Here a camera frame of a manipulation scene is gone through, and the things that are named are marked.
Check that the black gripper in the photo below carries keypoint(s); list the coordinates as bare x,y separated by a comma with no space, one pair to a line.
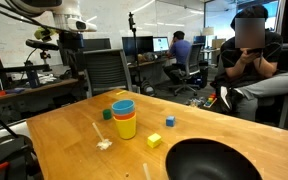
71,43

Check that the blue plastic cup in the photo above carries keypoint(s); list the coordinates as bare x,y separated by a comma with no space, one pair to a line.
123,107

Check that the orange plastic cup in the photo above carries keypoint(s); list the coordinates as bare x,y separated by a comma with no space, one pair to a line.
125,116

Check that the yellow plastic cup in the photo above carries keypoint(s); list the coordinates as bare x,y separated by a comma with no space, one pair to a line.
125,128

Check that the grey mesh office chair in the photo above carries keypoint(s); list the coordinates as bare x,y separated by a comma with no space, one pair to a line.
105,71

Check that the wide dark computer monitor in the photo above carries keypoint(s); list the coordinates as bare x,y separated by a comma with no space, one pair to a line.
97,44

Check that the wooden side desk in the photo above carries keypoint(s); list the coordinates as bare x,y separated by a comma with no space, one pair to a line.
34,87

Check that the green wooden block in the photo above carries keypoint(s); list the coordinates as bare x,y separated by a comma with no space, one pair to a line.
107,114

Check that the black metal stand red knob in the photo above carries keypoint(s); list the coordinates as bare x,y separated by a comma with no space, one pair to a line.
4,68

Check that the small dark computer monitor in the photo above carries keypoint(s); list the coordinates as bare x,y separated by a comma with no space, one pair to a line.
144,45

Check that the white crumpled tape piece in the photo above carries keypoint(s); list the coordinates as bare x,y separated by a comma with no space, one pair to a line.
104,144

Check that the lit computer monitor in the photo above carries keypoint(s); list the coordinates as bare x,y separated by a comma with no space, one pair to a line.
161,44

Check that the yellow wooden cube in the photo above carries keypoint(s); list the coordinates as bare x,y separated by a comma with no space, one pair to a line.
154,140

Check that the seated person blue shirt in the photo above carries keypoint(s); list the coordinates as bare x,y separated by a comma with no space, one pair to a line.
180,50

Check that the blue wooden cube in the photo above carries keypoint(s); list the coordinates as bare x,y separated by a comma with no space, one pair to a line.
170,121

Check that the black swivel office chair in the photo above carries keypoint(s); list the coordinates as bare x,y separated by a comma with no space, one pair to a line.
192,63

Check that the white table lamp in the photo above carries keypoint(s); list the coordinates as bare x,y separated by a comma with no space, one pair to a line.
208,30

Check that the colourful toy xylophone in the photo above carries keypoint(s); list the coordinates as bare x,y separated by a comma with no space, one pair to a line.
210,101

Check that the black bowl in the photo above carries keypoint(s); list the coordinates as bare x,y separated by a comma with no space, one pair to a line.
210,163

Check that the seated person black shirt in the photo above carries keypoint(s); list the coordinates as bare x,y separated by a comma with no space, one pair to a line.
250,60

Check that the black stereo camera on mount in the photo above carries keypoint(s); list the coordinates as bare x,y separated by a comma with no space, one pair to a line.
42,44

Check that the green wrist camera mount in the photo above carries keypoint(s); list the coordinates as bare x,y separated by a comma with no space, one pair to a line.
44,33

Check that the black camera tripod pole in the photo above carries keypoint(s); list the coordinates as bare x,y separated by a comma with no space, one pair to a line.
131,23

